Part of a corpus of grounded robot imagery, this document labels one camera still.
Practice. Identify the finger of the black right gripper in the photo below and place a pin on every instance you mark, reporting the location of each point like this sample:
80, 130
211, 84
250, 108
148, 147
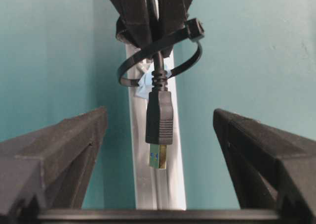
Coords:
172, 15
133, 23

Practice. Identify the black zip tie loop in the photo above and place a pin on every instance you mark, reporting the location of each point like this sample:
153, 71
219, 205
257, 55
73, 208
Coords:
192, 30

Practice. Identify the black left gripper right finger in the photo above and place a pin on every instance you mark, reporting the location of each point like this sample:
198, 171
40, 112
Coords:
270, 168

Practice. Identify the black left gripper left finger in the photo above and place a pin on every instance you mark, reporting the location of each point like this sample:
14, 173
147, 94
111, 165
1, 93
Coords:
50, 167

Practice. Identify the aluminium extrusion frame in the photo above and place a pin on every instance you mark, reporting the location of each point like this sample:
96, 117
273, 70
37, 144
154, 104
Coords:
158, 169

